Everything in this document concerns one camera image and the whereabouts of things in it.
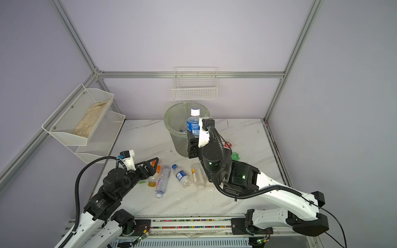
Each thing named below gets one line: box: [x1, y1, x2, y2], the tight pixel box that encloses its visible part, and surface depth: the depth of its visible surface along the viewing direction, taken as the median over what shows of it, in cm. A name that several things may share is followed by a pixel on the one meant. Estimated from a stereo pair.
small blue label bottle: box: [171, 163, 192, 189], surface depth 88 cm
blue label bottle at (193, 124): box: [186, 107, 201, 139], surface depth 52 cm
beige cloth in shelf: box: [72, 100, 111, 138], surface depth 81 cm
